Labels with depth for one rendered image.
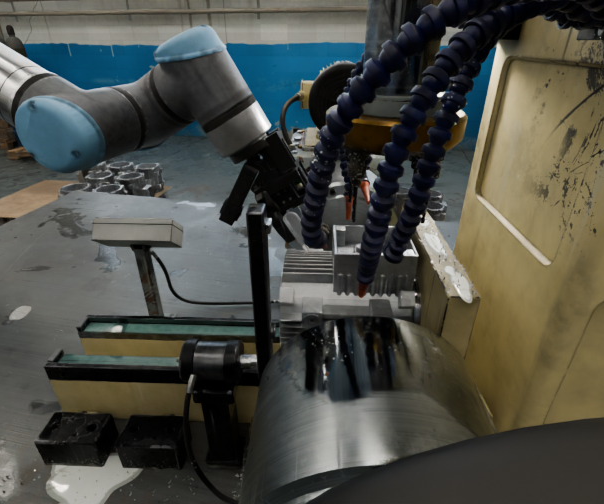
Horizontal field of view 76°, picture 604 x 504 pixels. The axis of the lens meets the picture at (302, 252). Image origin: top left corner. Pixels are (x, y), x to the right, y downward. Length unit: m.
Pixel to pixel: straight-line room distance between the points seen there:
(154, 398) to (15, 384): 0.34
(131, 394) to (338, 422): 0.52
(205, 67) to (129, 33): 6.66
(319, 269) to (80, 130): 0.36
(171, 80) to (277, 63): 5.69
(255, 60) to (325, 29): 1.10
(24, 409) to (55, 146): 0.56
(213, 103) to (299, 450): 0.44
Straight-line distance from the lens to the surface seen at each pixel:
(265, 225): 0.44
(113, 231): 0.90
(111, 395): 0.81
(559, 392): 0.64
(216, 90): 0.58
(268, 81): 6.33
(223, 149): 0.60
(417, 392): 0.35
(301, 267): 0.61
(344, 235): 0.64
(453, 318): 0.52
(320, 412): 0.34
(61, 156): 0.56
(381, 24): 0.51
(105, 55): 7.52
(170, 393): 0.76
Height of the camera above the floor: 1.42
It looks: 29 degrees down
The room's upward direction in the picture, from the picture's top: straight up
